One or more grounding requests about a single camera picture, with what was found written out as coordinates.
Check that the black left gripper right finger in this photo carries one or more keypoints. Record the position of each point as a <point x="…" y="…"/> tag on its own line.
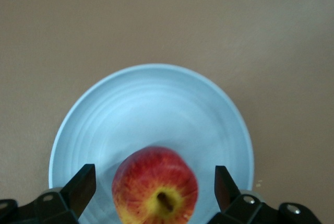
<point x="232" y="203"/>

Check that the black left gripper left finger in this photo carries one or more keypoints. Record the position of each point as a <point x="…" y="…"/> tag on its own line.
<point x="75" y="195"/>

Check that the red yellow apple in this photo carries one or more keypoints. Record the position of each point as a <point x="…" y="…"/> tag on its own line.
<point x="154" y="177"/>

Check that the light blue round plate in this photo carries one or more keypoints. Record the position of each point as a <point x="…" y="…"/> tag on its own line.
<point x="156" y="109"/>

